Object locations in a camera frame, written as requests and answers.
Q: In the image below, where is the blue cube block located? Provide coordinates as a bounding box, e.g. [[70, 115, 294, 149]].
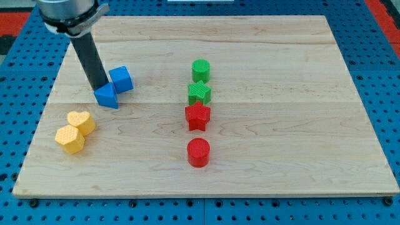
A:
[[109, 66, 134, 94]]

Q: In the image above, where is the light wooden board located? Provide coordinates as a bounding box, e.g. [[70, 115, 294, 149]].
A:
[[12, 16, 399, 199]]

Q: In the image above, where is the red star block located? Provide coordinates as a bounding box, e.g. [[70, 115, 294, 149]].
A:
[[185, 101, 211, 131]]

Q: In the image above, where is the green star block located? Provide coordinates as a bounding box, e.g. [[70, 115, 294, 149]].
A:
[[187, 80, 211, 106]]

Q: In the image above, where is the red cylinder block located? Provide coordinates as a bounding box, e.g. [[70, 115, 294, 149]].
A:
[[187, 138, 211, 168]]

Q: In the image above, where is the green cylinder block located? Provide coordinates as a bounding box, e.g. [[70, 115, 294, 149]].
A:
[[191, 59, 211, 83]]

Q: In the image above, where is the blue triangle block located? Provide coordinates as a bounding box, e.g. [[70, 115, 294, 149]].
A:
[[94, 82, 119, 109]]

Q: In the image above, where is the yellow heart block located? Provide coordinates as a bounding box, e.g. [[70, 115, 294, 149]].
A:
[[67, 111, 96, 136]]

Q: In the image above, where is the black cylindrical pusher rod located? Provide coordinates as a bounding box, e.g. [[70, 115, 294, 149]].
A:
[[71, 32, 109, 91]]

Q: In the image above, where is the yellow hexagon block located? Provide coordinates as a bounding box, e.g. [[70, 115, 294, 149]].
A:
[[55, 125, 85, 154]]

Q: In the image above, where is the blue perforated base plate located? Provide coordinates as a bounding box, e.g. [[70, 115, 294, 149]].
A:
[[1, 1, 399, 224]]

